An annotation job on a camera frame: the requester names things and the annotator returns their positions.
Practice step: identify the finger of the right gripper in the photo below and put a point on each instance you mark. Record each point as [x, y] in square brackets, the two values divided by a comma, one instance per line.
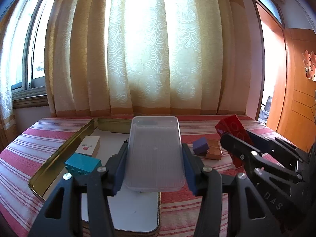
[242, 152]
[274, 146]

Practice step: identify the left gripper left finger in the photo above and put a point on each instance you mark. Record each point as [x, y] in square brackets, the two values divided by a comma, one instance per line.
[61, 214]

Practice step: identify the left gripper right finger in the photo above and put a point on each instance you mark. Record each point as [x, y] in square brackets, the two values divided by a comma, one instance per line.
[248, 214]

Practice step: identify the red toy block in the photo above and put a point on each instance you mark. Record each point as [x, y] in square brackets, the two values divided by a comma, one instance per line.
[232, 125]

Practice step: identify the copper metal case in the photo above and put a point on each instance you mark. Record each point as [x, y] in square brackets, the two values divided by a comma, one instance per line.
[214, 151]

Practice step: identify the purple small box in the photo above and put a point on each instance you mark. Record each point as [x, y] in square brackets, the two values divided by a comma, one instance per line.
[200, 146]

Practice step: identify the teal toy block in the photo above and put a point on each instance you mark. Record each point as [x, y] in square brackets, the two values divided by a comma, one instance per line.
[79, 164]

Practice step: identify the wooden door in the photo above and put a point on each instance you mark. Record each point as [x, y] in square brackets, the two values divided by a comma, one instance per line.
[292, 113]

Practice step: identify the red striped bedspread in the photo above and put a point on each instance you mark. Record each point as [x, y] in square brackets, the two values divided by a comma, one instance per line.
[22, 158]

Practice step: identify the white cardboard box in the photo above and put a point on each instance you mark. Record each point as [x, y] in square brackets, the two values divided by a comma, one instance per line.
[89, 146]

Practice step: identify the gold metal tin box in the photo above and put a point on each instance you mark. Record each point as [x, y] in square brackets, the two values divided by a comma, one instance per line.
[133, 214]

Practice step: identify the red flower door decoration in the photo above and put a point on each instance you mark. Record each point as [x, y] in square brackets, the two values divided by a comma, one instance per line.
[309, 64]

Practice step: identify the cream patterned curtain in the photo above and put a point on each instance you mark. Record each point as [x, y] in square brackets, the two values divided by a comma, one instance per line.
[147, 57]

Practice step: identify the window frame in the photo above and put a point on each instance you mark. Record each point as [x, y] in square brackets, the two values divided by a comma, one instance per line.
[23, 43]

